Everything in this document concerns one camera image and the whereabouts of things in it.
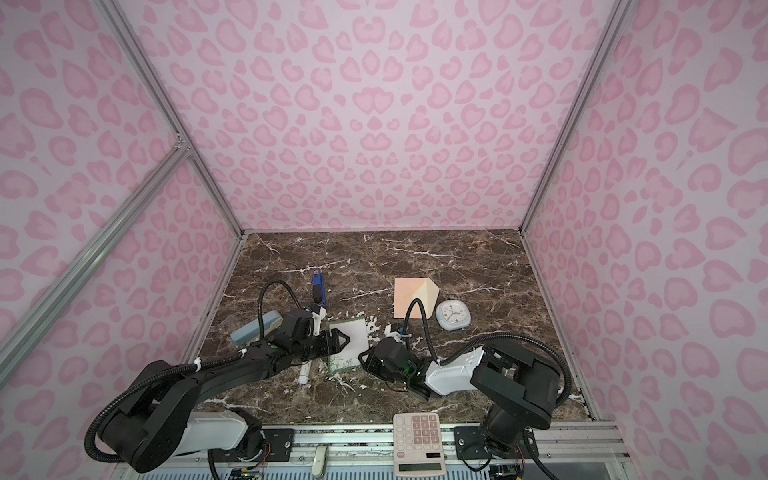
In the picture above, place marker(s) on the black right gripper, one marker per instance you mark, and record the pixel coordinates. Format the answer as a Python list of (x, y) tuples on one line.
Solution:
[(371, 360)]

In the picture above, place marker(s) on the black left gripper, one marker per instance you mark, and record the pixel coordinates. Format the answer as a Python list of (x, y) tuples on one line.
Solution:
[(332, 346)]

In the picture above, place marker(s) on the white letter paper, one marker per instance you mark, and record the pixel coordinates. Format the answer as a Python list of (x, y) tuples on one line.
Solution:
[(357, 330)]

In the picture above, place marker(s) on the peach pink envelope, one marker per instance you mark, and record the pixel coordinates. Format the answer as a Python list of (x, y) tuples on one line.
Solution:
[(408, 289)]

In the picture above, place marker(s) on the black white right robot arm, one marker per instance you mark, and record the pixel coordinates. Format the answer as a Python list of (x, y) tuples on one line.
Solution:
[(524, 379)]

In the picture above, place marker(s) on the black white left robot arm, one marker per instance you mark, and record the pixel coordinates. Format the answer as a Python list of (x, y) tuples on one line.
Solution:
[(144, 425)]

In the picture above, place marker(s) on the white glue stick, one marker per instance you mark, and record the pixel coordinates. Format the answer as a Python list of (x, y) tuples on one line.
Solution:
[(304, 373)]

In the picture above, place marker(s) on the small white alarm clock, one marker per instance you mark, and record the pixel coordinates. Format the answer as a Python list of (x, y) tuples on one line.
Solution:
[(453, 315)]

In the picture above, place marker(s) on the pink white calculator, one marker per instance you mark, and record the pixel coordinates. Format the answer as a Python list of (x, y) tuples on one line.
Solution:
[(417, 446)]

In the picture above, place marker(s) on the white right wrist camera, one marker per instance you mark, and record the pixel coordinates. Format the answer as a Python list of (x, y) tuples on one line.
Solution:
[(399, 333)]

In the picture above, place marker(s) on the white clip on rail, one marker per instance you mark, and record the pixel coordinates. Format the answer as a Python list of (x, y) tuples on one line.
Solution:
[(318, 467)]

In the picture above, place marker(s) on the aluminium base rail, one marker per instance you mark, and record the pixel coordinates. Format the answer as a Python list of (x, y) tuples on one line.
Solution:
[(569, 450)]

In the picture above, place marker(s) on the diagonal aluminium frame bar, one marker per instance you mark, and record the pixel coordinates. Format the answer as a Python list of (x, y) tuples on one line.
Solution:
[(39, 319)]

